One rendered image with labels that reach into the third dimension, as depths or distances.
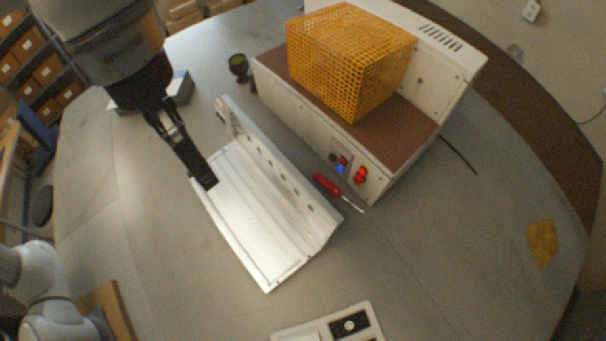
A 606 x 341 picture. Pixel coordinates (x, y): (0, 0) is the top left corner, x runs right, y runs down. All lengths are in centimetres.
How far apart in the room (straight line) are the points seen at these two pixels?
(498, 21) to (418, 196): 149
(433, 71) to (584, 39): 140
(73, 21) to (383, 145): 54
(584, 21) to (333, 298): 189
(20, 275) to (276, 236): 73
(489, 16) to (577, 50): 64
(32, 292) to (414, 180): 115
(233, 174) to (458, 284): 75
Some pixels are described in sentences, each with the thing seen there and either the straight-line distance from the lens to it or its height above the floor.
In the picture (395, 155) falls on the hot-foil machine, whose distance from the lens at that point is 53.
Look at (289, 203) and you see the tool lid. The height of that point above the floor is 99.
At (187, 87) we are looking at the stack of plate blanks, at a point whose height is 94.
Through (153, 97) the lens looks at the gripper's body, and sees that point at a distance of 25.
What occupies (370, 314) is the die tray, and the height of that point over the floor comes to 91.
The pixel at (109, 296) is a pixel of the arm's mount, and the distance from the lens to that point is 88.
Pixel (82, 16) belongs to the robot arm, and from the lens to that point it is 21.
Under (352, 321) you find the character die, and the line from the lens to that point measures 62.
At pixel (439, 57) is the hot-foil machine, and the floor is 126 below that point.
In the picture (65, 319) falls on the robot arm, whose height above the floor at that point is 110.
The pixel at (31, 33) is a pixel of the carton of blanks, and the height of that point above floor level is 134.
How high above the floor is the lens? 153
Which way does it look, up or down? 63 degrees down
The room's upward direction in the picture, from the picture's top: 4 degrees counter-clockwise
